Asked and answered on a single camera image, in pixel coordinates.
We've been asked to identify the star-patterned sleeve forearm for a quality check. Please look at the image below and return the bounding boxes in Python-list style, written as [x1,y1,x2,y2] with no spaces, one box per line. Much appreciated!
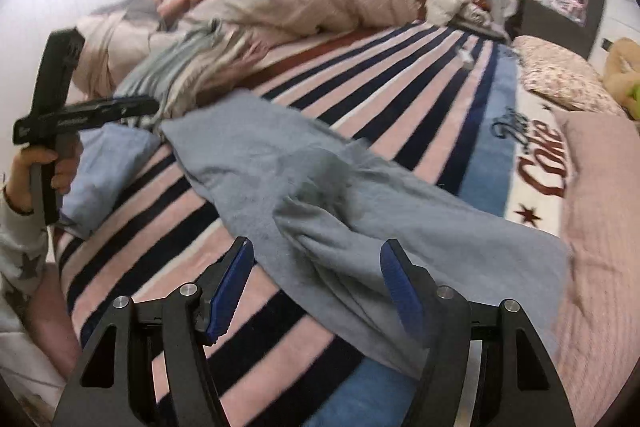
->
[0,185,54,413]

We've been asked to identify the floral pillow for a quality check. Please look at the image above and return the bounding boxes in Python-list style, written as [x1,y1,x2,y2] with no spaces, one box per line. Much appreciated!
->
[512,36,626,118]

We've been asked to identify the person's left hand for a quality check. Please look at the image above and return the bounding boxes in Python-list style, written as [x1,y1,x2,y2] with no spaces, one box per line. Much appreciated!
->
[4,138,84,214]

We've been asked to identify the striped pink navy blanket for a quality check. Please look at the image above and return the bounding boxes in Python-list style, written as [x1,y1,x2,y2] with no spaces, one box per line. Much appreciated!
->
[53,18,569,427]

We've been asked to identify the light blue folded clothes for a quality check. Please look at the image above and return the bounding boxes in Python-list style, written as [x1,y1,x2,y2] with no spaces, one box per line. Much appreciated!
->
[58,124,160,239]

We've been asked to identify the grey-green striped garment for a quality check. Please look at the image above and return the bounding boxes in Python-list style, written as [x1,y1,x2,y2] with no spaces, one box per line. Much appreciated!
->
[115,18,267,132]

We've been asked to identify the small white object on blanket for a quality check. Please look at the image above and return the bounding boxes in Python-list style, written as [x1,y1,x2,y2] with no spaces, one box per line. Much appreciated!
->
[458,48,475,70]

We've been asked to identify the grey-blue fleece pants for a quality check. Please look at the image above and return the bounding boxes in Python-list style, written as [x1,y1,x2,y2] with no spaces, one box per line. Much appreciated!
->
[160,90,567,377]

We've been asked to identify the beige crumpled duvet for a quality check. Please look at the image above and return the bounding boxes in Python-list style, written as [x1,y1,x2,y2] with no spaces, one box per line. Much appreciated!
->
[72,0,418,100]

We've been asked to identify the pink knitted pillow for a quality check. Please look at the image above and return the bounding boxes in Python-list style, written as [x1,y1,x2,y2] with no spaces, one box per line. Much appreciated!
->
[555,112,639,426]

